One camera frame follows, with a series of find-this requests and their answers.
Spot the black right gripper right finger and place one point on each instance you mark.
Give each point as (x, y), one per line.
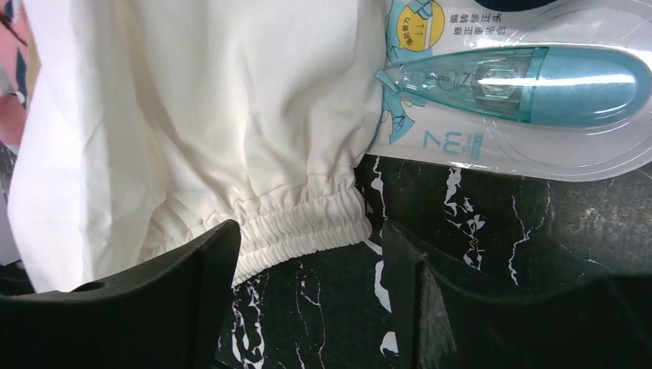
(449, 315)

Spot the pink shark print shorts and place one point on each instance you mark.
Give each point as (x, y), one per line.
(19, 69)

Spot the white shorts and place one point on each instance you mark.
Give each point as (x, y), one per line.
(151, 122)

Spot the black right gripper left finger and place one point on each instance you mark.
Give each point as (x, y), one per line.
(166, 312)

